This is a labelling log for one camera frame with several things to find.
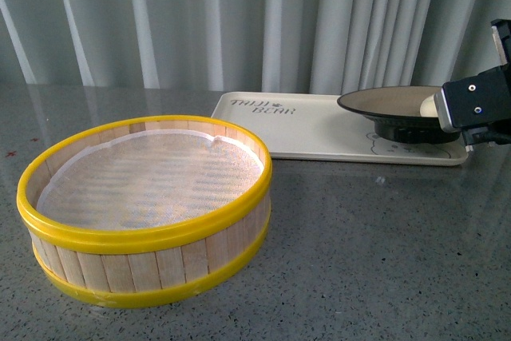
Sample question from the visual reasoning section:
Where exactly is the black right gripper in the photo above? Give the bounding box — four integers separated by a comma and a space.
441, 65, 510, 146

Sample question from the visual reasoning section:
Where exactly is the white steamed bun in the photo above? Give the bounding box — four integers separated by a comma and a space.
419, 95, 438, 118

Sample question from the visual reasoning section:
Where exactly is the beige plate with black rim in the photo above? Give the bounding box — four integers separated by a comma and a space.
337, 85, 460, 145

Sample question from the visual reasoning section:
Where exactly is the cream rectangular bear tray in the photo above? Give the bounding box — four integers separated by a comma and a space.
212, 92, 468, 166

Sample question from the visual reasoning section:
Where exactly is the grey pleated curtain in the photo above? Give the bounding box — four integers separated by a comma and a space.
1, 0, 510, 94

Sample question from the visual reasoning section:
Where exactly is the white steamer liner cloth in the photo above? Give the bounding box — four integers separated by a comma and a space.
37, 129, 263, 231

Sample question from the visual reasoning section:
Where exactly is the yellow rimmed bamboo steamer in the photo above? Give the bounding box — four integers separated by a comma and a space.
17, 115, 272, 308

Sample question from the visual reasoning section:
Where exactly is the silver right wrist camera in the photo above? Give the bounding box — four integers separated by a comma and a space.
491, 19, 510, 65

